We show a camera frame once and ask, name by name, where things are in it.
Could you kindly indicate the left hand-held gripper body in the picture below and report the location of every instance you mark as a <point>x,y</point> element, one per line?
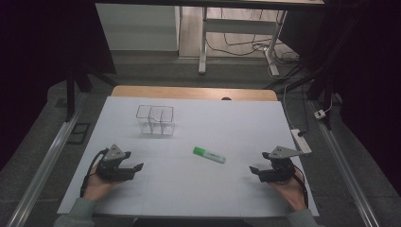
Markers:
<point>111,166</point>

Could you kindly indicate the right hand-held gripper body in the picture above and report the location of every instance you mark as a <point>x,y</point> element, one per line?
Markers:
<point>280,165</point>

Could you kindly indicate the clear plastic divided organizer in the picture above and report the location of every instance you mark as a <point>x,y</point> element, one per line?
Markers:
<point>155,120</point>

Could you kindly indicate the green highlighter pen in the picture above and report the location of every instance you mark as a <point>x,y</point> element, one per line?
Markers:
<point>209,155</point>

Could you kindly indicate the person's left hand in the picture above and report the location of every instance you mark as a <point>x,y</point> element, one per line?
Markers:
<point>96,186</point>

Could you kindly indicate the person's right hand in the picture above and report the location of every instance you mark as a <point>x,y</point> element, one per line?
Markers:
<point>291,191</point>

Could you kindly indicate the white power strip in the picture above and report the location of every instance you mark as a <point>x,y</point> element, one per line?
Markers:
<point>301,141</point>

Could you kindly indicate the white mat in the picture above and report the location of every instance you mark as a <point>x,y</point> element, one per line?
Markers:
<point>189,176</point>

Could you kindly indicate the small white plug adapter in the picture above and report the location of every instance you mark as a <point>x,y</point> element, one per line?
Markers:
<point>319,114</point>

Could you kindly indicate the black metal stand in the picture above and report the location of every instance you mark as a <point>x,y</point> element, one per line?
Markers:
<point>78,85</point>

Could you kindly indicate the white cabinet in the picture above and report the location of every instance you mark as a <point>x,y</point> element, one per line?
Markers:
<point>137,26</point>

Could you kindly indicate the aluminium rail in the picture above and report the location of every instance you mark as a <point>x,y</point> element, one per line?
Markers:
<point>345,170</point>
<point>47,160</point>

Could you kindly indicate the white desk frame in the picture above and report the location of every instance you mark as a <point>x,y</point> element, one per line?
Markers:
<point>239,38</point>

